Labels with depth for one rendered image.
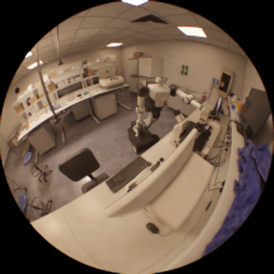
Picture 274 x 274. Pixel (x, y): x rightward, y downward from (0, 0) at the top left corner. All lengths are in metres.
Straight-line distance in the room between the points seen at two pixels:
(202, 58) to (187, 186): 3.52
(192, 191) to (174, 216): 0.11
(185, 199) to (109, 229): 0.67
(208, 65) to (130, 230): 3.88
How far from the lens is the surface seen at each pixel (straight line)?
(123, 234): 0.85
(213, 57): 3.57
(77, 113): 3.38
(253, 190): 0.39
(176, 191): 0.33
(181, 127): 0.97
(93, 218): 0.90
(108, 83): 2.68
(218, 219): 0.43
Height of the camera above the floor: 1.57
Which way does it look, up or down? 45 degrees down
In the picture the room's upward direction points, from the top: 1 degrees counter-clockwise
